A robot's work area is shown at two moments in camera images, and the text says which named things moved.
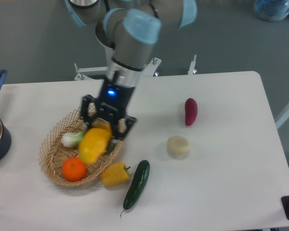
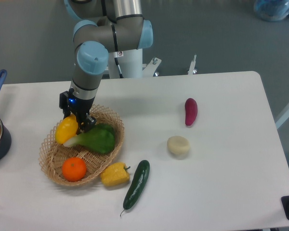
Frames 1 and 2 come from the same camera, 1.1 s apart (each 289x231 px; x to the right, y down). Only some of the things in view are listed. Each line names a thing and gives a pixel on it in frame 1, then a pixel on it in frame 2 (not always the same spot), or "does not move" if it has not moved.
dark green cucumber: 137,186 does not move
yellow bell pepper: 114,174 does not move
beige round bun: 178,147 does not move
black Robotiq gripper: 115,96 -> 80,107
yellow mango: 94,142 -> 66,129
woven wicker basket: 53,153 does not move
